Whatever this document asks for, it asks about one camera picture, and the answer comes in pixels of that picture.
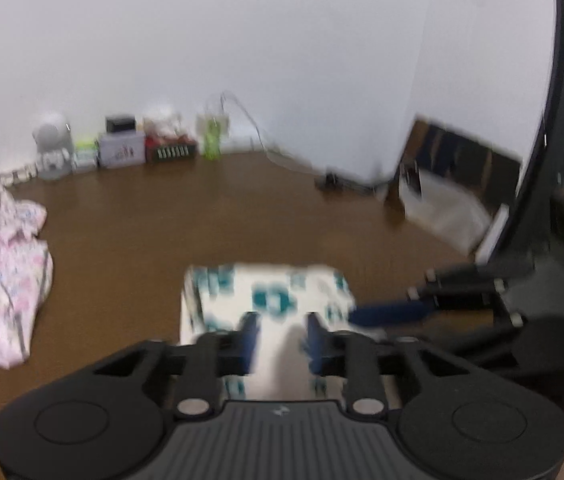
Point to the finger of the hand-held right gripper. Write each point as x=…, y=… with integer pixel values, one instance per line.
x=487, y=342
x=387, y=312

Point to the dark wooden furniture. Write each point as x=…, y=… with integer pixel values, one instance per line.
x=462, y=152

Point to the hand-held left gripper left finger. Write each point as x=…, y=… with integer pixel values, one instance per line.
x=251, y=342

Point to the green spray bottle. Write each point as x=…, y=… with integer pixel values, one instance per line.
x=210, y=135

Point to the cream green floral cloth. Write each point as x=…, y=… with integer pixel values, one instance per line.
x=272, y=295

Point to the white robot figurine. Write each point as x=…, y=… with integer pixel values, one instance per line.
x=52, y=147

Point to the crumpled white tissue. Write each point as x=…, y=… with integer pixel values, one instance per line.
x=162, y=120

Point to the red and dark tissue box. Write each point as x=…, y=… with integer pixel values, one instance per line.
x=171, y=150

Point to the small white plastic holder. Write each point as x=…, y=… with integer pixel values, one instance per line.
x=17, y=175

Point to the white bedding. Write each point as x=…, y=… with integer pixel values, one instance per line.
x=447, y=210

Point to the small white box black lid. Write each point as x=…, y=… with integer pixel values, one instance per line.
x=121, y=151

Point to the pink patterned cloth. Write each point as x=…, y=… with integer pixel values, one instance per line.
x=2, y=270

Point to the small green white bottle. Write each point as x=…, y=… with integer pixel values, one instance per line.
x=85, y=155

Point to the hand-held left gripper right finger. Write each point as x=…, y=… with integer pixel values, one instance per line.
x=314, y=342

